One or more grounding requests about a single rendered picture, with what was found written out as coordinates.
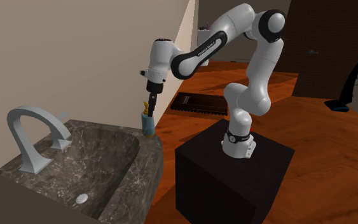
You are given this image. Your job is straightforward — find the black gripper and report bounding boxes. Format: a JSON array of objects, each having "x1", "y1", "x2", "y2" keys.
[{"x1": 146, "y1": 80, "x2": 164, "y2": 118}]

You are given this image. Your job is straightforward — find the blue soap dispenser bottle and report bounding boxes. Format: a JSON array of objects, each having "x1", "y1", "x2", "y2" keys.
[{"x1": 141, "y1": 101, "x2": 156, "y2": 138}]

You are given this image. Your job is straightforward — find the black floor grate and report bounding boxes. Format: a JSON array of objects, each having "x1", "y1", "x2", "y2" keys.
[{"x1": 170, "y1": 92, "x2": 230, "y2": 117}]

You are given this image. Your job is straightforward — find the dark marble sink basin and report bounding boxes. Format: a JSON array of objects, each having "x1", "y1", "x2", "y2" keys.
[{"x1": 0, "y1": 119, "x2": 165, "y2": 224}]

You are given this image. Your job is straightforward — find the white cabinet with small items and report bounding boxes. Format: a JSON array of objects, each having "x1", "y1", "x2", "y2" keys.
[{"x1": 196, "y1": 24, "x2": 212, "y2": 67}]

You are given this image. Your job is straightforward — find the black robot stand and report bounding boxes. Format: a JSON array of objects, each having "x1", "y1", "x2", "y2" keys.
[{"x1": 174, "y1": 118, "x2": 296, "y2": 224}]

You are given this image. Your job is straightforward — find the grey arched faucet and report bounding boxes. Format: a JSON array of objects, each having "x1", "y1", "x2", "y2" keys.
[{"x1": 6, "y1": 105, "x2": 72, "y2": 175}]

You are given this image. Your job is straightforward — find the dark wooden door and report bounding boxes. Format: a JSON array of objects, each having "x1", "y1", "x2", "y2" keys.
[{"x1": 273, "y1": 0, "x2": 358, "y2": 100}]

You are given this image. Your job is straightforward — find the grey faucet handle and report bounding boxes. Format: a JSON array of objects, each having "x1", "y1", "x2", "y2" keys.
[{"x1": 56, "y1": 111, "x2": 71, "y2": 122}]

